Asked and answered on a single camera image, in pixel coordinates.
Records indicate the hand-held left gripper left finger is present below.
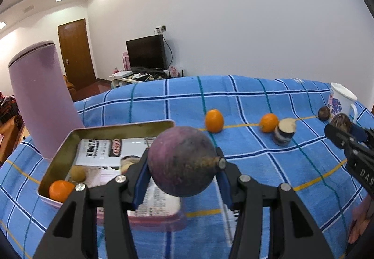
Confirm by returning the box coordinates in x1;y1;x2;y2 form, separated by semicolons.
39;149;153;259

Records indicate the green-brown kiwi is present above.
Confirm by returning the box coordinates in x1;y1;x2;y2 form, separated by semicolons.
70;166;87;182

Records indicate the brown leather sofa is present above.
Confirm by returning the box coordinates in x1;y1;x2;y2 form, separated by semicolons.
0;95;27;162

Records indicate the tall pink cylinder container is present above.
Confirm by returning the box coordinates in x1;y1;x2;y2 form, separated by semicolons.
8;40;86;159

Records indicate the cut dark fruit half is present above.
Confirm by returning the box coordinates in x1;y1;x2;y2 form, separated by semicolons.
274;119;296;146

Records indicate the blue plaid blanket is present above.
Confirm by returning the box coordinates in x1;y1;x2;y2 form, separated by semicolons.
0;74;374;259

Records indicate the black television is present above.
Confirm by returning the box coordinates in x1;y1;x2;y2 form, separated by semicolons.
126;35;168;70

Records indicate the brown wooden door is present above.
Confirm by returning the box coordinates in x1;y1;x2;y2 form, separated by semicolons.
58;18;97;91

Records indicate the brown leather armchair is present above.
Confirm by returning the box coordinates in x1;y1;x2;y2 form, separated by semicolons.
64;75;78;102

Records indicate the dark brown round fruit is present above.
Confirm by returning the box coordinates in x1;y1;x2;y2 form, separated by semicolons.
318;106;332;122
330;113;351;133

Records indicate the medium round orange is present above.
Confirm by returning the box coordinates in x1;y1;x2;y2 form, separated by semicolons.
260;113;279;133

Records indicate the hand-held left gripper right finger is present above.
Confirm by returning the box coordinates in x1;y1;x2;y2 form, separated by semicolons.
215;148;335;259

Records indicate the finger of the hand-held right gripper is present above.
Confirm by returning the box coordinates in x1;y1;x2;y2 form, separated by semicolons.
324;123;374;160
350;124;374;149

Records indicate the printed paper leaflet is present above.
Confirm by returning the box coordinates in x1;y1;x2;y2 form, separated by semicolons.
74;137;182;217

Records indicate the black power cable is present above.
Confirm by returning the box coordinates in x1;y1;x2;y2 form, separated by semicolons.
162;32;173;70

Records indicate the person's right hand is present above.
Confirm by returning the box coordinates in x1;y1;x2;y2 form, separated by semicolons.
347;194;371;248

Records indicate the pink metal tin box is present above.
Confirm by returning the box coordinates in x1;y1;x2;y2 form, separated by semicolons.
37;119;186;232

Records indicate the white television stand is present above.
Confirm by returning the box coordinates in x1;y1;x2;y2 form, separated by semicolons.
109;70;170;89

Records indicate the beige potato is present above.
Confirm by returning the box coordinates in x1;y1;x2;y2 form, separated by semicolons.
120;157;141;173

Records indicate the white mug with floral print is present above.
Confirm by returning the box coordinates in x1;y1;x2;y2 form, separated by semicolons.
326;92;359;126

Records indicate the large purple round fruit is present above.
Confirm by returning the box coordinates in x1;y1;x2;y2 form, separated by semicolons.
147;127;227;198

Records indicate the large round orange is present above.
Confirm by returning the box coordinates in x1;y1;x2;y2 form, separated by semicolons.
49;180;76;203

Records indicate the small oval orange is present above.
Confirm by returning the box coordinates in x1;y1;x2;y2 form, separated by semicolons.
205;109;225;134

